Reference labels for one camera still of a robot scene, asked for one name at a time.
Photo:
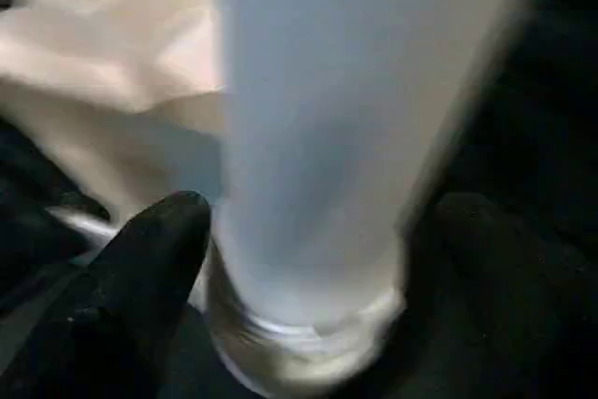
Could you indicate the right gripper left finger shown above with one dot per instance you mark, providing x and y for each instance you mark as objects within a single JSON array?
[{"x": 140, "y": 287}]

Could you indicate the white plastic table top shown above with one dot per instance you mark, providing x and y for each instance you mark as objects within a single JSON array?
[{"x": 117, "y": 44}]

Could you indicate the black mat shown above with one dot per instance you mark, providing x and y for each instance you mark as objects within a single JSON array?
[{"x": 537, "y": 114}]

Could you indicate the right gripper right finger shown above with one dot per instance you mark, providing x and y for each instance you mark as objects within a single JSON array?
[{"x": 504, "y": 315}]

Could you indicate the white plastic table leg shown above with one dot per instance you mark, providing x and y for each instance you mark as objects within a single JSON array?
[{"x": 327, "y": 90}]

